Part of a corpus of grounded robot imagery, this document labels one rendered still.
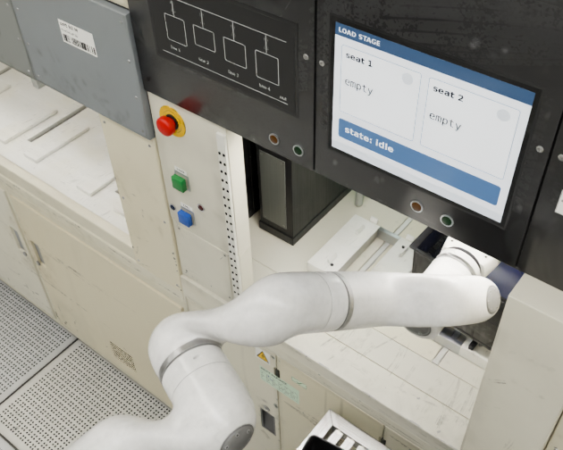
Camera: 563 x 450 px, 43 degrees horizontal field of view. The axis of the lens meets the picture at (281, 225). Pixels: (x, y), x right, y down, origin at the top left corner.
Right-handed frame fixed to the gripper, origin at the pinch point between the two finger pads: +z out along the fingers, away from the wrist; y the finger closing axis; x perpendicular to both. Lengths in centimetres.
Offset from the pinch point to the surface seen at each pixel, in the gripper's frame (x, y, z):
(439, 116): 41, -2, -30
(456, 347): -29.9, 1.5, -10.6
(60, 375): -119, -125, -42
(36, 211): -46, -123, -29
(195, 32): 39, -46, -30
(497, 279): -15.0, 3.3, -1.1
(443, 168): 33.1, -0.3, -30.4
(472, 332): -22.3, 4.0, -10.7
